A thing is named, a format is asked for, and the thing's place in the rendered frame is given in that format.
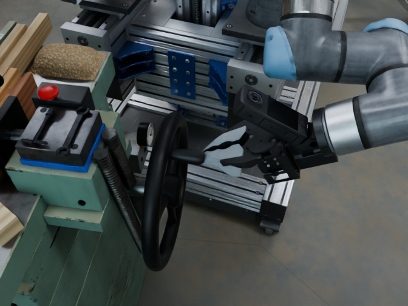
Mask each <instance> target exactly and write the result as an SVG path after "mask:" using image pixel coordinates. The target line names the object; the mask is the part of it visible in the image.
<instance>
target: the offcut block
mask: <svg viewBox="0 0 408 306"><path fill-rule="evenodd" d="M23 228H24V226H23V225H22V223H21V222H20V221H19V219H18V218H17V216H16V215H14V214H13V213H12V212H11V211H10V210H9V209H8V208H6V207H5V206H4V205H3V204H2V203H1V202H0V246H4V245H5V244H6V243H7V242H8V241H9V240H10V239H12V238H13V237H14V236H15V235H17V234H18V233H19V232H20V231H21V230H22V229H23Z"/></svg>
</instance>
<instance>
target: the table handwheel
mask: <svg viewBox="0 0 408 306"><path fill-rule="evenodd" d="M170 149H189V144H188V127H187V123H186V120H185V118H184V116H183V115H182V114H181V113H179V112H171V113H170V114H167V116H166V117H165V118H164V119H163V121H162V123H161V125H160V127H159V129H158V132H157V135H156V137H155V140H154V144H153V147H152V151H151V156H150V159H149V164H148V170H147V173H146V178H144V177H135V178H136V181H137V183H136V185H135V186H134V189H133V190H127V189H126V187H124V188H125V190H126V193H127V195H129V196H138V197H143V203H142V211H141V249H142V254H143V260H144V262H145V264H146V266H147V267H148V268H149V269H150V270H151V271H154V272H158V271H161V270H162V269H164V267H165V266H166V265H167V264H168V262H169V259H170V257H171V254H172V252H173V249H174V245H175V241H176V238H177V234H178V231H179V226H180V220H181V216H182V210H183V202H184V198H185V189H186V179H187V171H188V164H187V163H182V162H179V161H175V160H171V159H169V158H168V157H169V152H170ZM167 163H168V164H167ZM166 166H167V167H166ZM166 207H167V211H168V219H167V222H166V226H165V231H164V234H163V237H162V240H161V243H160V246H159V224H160V219H161V217H162V214H163V212H164V210H165V208H166Z"/></svg>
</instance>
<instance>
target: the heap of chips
mask: <svg viewBox="0 0 408 306"><path fill-rule="evenodd" d="M106 54H107V53H101V52H97V51H96V50H95V49H93V48H91V47H87V46H81V45H76V44H64V43H52V44H48V45H46V46H44V47H43V48H42V49H41V50H40V51H39V52H38V54H37V55H36V57H35V59H34V62H33V65H32V66H31V68H30V69H29V71H28V73H32V75H43V76H50V77H61V78H72V79H79V80H90V81H93V80H94V79H95V77H96V75H97V73H98V71H99V69H100V67H101V64H102V62H103V60H104V58H105V56H106Z"/></svg>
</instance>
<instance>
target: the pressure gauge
mask: <svg viewBox="0 0 408 306"><path fill-rule="evenodd" d="M151 132H152V135H151V136H150V134H151ZM153 138H154V125H153V123H146V122H141V123H140V124H139V125H138V129H137V144H138V145H139V146H141V148H144V147H145V146H148V147H150V146H151V144H152V141H153Z"/></svg>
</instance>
